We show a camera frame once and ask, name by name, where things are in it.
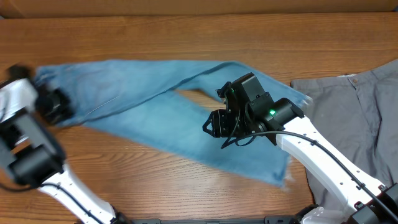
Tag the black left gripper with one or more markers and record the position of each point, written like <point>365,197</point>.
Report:
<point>61,113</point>

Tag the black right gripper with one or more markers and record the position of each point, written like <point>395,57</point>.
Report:
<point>221,130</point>

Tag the light blue denim jeans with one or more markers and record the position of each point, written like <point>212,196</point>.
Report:
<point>140,100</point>

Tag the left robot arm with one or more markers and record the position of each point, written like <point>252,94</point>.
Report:
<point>32,157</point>

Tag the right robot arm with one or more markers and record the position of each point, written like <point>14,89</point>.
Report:
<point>251,113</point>

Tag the grey trousers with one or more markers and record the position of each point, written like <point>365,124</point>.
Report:
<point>357,113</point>

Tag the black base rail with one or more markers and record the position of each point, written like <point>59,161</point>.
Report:
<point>211,221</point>

